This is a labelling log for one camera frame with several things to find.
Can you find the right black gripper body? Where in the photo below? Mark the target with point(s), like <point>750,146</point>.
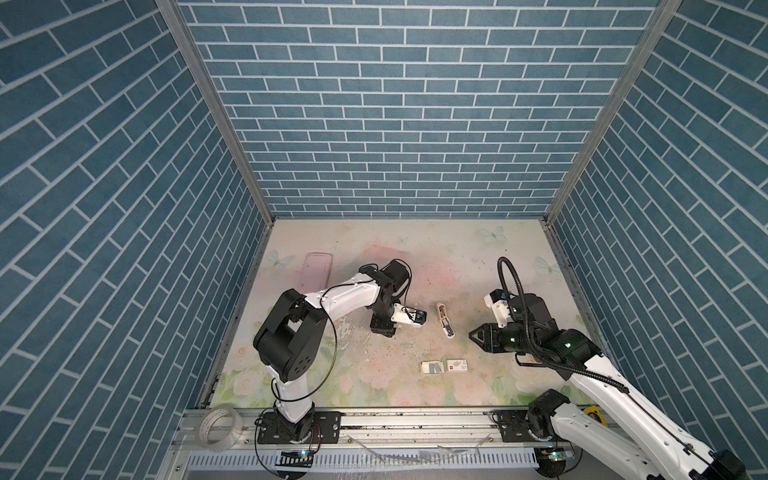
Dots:
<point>513,339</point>

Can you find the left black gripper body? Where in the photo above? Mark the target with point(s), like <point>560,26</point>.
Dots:
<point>382,322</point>

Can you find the pink stapler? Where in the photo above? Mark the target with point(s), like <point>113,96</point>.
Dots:
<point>445,320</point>

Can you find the staple box sleeve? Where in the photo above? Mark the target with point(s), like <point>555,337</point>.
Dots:
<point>457,365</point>

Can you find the staple box tray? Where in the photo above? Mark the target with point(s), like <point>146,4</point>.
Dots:
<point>432,367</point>

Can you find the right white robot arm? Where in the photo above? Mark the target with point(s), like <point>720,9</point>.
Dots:
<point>647,443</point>

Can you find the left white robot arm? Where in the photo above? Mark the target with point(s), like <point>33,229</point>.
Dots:
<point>289,339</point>

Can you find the pink flat case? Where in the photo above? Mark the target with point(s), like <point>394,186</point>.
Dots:
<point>315,272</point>

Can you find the clear tape roll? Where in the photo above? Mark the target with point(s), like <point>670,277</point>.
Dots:
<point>220,429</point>

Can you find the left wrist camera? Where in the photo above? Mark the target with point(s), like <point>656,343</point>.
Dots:
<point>408,316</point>

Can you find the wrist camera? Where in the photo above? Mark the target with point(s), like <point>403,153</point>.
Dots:
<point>408,316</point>
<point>497,302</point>

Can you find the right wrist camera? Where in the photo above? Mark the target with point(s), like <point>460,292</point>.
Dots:
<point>497,302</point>

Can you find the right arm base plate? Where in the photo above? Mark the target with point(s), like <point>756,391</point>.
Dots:
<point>512,425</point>

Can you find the aluminium front rail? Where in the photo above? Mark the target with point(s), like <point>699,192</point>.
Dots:
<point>422,442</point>

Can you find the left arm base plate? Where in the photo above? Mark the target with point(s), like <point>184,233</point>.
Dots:
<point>275,429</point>

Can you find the aluminium corner post right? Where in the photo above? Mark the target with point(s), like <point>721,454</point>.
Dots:
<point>657,24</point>

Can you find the aluminium corner post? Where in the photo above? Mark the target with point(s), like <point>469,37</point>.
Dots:
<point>657,24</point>
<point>181,34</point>

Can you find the aluminium corner post left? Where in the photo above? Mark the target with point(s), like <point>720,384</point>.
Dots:
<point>181,34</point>

